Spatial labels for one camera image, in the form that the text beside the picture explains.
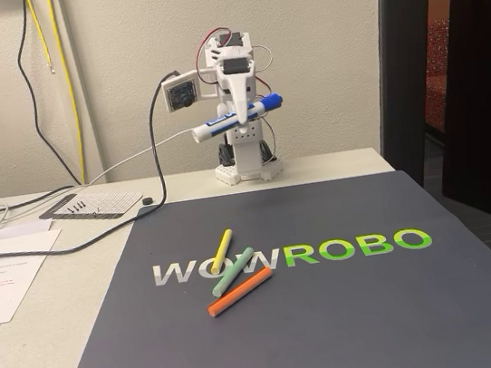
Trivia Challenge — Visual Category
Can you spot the orange chalk stick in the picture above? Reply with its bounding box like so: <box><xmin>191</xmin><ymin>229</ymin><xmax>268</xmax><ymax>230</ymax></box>
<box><xmin>202</xmin><ymin>266</ymin><xmax>279</xmax><ymax>320</ymax></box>

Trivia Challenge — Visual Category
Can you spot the red speckled fabric furniture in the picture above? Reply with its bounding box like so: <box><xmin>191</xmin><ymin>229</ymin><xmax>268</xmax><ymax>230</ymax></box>
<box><xmin>409</xmin><ymin>15</ymin><xmax>466</xmax><ymax>135</ymax></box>

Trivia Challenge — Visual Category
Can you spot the white cable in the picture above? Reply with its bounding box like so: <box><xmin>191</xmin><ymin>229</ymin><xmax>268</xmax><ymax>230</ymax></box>
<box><xmin>0</xmin><ymin>126</ymin><xmax>207</xmax><ymax>245</ymax></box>

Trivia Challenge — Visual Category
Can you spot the black camera cable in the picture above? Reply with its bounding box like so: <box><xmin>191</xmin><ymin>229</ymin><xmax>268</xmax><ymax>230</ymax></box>
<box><xmin>0</xmin><ymin>0</ymin><xmax>203</xmax><ymax>264</ymax></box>

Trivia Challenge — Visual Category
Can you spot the grid screw mat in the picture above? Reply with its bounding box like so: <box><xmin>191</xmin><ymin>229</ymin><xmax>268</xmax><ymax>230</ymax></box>
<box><xmin>35</xmin><ymin>184</ymin><xmax>147</xmax><ymax>230</ymax></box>

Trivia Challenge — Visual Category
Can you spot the short yellow wire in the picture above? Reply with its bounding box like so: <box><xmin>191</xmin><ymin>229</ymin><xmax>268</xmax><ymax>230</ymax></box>
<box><xmin>25</xmin><ymin>0</ymin><xmax>57</xmax><ymax>78</ymax></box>

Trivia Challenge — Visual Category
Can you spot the blue dry erase marker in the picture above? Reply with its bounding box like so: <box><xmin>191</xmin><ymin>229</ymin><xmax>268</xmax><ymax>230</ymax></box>
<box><xmin>187</xmin><ymin>90</ymin><xmax>288</xmax><ymax>146</ymax></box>

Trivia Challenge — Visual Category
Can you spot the grey WOWROBO mat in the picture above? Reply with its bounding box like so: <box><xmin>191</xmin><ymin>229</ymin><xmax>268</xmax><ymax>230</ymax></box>
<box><xmin>24</xmin><ymin>157</ymin><xmax>491</xmax><ymax>368</ymax></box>

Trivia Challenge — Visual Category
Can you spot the yellow chalk stick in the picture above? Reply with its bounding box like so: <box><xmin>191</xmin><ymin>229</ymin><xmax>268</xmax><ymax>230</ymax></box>
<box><xmin>204</xmin><ymin>227</ymin><xmax>239</xmax><ymax>276</ymax></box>

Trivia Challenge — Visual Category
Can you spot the green chalk stick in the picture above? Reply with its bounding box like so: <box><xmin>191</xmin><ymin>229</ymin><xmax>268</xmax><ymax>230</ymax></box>
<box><xmin>206</xmin><ymin>245</ymin><xmax>261</xmax><ymax>298</ymax></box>

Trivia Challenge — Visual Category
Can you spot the dark grey door frame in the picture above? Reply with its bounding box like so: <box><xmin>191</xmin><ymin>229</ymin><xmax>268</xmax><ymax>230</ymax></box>
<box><xmin>359</xmin><ymin>0</ymin><xmax>464</xmax><ymax>192</ymax></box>

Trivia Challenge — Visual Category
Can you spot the blank white paper sheet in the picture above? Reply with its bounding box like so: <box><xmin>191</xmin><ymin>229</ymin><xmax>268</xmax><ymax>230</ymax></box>
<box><xmin>0</xmin><ymin>227</ymin><xmax>66</xmax><ymax>261</ymax></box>
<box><xmin>0</xmin><ymin>218</ymin><xmax>55</xmax><ymax>240</ymax></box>

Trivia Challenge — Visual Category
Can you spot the white gripper camera box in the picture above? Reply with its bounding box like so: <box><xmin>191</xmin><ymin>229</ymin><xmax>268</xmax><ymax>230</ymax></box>
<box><xmin>159</xmin><ymin>65</ymin><xmax>222</xmax><ymax>113</ymax></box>

